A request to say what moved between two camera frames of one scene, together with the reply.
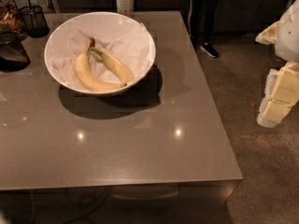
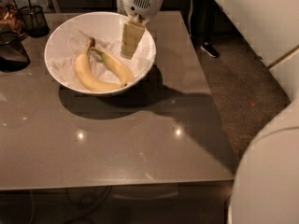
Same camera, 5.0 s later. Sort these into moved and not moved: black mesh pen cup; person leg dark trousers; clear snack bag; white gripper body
Moved: white gripper body
Not moved: person leg dark trousers; clear snack bag; black mesh pen cup
